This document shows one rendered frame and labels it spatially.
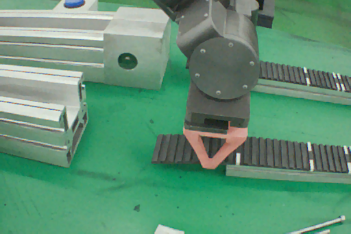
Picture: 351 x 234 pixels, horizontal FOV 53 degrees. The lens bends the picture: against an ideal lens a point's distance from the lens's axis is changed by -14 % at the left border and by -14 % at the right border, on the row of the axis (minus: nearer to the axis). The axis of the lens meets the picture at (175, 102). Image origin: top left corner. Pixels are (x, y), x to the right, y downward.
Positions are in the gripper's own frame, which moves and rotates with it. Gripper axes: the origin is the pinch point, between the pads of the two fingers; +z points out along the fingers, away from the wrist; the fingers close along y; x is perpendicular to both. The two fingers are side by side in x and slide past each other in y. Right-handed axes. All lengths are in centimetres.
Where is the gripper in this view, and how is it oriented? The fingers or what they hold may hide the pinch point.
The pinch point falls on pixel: (211, 148)
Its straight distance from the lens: 49.6
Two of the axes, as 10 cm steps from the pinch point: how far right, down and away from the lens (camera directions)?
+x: 9.9, 1.2, -0.7
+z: -0.6, 8.0, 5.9
